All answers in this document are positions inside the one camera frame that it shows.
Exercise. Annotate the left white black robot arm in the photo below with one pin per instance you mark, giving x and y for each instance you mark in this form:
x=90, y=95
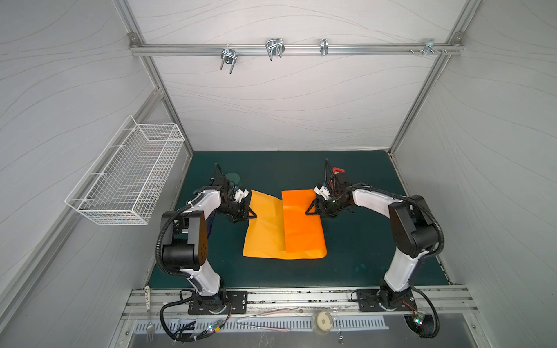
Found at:
x=182, y=245

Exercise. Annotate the left metal u-bolt clamp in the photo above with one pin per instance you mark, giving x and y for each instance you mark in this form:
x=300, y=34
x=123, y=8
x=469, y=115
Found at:
x=228, y=57

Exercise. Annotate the fork hanging at front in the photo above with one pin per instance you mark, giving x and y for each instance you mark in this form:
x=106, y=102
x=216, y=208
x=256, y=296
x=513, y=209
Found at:
x=150, y=329

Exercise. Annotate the metal u-bolt clamp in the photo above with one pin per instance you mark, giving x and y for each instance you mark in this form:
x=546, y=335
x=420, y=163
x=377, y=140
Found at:
x=228, y=57
x=275, y=48

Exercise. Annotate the aluminium crossbar rail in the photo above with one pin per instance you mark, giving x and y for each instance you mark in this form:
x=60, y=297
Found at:
x=291, y=49

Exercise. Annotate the orange wrapping paper sheet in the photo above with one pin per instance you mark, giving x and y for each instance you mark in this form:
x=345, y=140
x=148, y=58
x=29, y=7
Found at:
x=282, y=229

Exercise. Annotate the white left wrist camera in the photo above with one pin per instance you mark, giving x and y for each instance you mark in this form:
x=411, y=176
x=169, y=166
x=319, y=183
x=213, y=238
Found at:
x=240, y=194

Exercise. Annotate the red tape dispenser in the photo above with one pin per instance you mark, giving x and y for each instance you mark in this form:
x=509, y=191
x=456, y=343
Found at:
x=337, y=170

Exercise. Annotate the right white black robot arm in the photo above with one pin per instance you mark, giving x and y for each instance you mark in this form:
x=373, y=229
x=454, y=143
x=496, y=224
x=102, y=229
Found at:
x=417, y=234

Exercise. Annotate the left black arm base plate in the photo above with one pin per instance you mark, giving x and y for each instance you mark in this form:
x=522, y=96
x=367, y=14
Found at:
x=225, y=302

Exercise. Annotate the white slotted vent strip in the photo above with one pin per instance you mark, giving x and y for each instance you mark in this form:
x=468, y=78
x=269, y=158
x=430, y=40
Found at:
x=293, y=324

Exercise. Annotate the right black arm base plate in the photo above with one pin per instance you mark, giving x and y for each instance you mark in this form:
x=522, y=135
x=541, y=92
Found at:
x=370, y=300

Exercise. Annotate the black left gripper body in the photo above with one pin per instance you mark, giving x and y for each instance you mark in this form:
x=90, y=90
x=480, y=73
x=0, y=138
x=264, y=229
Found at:
x=243, y=209

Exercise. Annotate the middle metal u-bolt clamp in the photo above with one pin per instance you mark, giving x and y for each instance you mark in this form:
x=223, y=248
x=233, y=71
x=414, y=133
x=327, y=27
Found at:
x=275, y=48

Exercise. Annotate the white wire basket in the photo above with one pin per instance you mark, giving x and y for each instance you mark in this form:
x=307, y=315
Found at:
x=124, y=184

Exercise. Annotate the right metal bolt clamp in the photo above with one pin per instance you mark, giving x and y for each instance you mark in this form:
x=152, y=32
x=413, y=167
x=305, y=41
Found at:
x=429, y=48

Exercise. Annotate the small metal bracket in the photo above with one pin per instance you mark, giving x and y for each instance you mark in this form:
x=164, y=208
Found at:
x=324, y=47

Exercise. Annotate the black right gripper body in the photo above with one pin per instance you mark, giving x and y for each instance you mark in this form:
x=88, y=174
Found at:
x=322, y=206

